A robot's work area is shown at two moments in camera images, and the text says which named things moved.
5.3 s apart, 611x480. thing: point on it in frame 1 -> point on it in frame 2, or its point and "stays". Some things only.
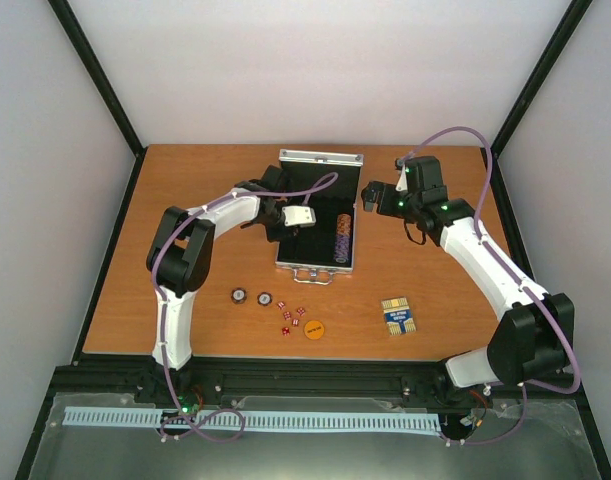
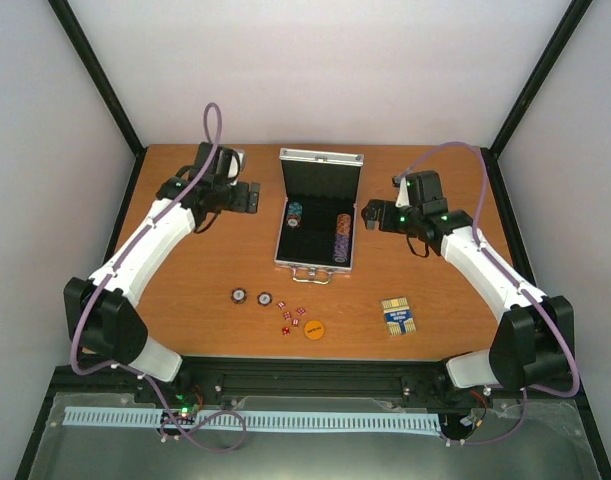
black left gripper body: (273, 235) -> (234, 204)
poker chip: (264, 299) stays
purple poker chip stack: (342, 248) stays
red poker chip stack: (343, 224) stays
